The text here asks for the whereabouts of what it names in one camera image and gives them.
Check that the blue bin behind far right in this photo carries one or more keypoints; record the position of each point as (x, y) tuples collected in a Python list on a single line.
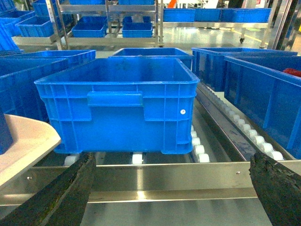
[(210, 67)]

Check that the steel shelf rack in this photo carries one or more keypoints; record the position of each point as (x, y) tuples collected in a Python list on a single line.
[(184, 194)]

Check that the beige plastic dustpan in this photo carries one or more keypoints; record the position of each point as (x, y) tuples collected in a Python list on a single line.
[(32, 140)]

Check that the blue bin behind centre left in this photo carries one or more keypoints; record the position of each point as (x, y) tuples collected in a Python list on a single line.
[(74, 57)]

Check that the blue bin behind centre right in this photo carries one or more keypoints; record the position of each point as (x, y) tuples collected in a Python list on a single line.
[(185, 57)]

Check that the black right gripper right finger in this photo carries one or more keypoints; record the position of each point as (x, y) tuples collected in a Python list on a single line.
[(278, 189)]

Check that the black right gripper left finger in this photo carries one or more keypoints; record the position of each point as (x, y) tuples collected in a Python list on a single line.
[(62, 202)]

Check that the blue bin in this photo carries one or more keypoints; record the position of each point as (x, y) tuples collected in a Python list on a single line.
[(185, 57), (122, 104), (18, 93), (210, 67), (259, 87), (74, 57)]

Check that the red parts in bin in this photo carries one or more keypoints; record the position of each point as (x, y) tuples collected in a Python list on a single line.
[(293, 72)]

